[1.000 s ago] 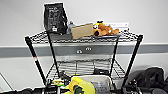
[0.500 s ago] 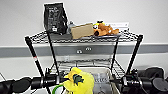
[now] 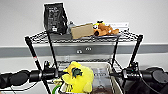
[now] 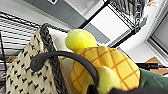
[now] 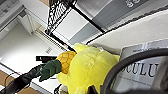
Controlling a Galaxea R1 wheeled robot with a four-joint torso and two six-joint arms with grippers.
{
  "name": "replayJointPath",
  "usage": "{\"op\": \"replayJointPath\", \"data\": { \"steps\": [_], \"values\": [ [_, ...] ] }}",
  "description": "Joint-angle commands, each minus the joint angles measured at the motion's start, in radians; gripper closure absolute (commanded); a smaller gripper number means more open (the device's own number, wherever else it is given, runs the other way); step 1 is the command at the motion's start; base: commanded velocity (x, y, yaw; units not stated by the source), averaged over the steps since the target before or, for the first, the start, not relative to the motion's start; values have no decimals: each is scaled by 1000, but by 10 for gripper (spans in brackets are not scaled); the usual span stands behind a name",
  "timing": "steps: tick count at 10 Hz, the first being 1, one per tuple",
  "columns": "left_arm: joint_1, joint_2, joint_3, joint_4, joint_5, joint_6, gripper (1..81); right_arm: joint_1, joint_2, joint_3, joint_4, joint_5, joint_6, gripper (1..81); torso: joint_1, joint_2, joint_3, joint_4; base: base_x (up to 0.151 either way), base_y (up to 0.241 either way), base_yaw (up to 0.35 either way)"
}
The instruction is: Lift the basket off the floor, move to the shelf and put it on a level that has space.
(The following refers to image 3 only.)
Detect wall sockets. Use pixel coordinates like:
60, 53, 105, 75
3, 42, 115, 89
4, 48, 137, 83
75, 46, 93, 55

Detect yellow plush toy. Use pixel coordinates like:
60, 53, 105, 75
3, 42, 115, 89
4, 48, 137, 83
61, 60, 96, 94

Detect green and white toy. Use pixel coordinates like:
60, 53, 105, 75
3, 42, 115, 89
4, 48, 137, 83
52, 82, 64, 94

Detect black wire shelf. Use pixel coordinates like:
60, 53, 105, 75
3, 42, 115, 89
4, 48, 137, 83
24, 29, 145, 94

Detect thin black cable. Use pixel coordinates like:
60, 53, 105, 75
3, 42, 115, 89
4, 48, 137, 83
9, 81, 42, 93

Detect orange plush toy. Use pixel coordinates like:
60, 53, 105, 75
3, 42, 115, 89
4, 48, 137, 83
92, 20, 120, 38

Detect large black printed bag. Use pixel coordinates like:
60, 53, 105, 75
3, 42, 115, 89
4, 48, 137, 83
43, 2, 70, 36

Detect grey bottle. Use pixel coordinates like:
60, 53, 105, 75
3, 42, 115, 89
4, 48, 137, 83
66, 20, 76, 35

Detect black office chair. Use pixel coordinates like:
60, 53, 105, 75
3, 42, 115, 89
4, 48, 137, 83
122, 79, 168, 94

